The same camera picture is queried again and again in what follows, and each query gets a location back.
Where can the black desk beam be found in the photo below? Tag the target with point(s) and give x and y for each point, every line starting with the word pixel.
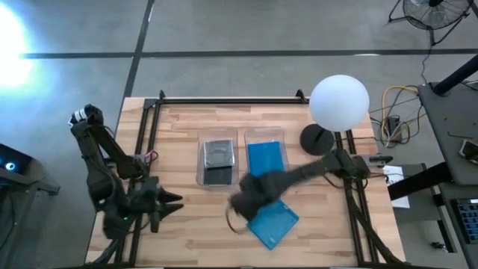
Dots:
pixel 418 181

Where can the clear jewel case black tray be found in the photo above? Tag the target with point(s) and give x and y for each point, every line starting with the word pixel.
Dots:
pixel 217 176

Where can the smartphone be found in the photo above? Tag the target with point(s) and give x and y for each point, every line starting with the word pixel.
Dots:
pixel 471 149

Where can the black power strip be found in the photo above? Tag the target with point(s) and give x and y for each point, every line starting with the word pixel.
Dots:
pixel 394 129

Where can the black floor fan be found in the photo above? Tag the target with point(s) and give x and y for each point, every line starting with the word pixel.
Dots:
pixel 437 15

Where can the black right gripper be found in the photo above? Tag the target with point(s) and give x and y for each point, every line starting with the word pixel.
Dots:
pixel 254 194

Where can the grey desk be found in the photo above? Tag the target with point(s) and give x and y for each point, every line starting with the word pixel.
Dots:
pixel 444 149

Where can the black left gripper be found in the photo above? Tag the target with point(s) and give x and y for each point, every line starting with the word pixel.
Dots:
pixel 147 198

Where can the blue jewel case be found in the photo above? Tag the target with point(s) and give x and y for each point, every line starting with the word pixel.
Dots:
pixel 276 228
pixel 265 157

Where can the white paper sheet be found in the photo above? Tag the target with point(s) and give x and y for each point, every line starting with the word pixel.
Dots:
pixel 392 173

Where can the black box with blue light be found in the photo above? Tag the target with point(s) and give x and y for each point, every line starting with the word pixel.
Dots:
pixel 15 158

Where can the grey packet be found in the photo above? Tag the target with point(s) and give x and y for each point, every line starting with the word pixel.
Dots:
pixel 219 153

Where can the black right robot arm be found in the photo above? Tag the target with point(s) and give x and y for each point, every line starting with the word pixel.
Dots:
pixel 317 170

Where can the small black floor item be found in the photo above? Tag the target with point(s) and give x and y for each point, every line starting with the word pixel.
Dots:
pixel 437 246

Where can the white globe lamp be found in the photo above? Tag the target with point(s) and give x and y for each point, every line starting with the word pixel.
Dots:
pixel 338 102

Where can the black aluminium table frame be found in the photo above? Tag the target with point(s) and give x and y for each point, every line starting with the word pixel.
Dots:
pixel 224 101

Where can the clear plastic bin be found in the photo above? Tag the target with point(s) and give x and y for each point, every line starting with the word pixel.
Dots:
pixel 220 133
pixel 261 133

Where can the keypad with blue keys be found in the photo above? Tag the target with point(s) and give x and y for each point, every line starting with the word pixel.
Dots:
pixel 468 220

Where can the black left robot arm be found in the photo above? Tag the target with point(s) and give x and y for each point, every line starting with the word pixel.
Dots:
pixel 97 172

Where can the black pole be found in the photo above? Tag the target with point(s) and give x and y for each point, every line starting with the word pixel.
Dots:
pixel 455 76

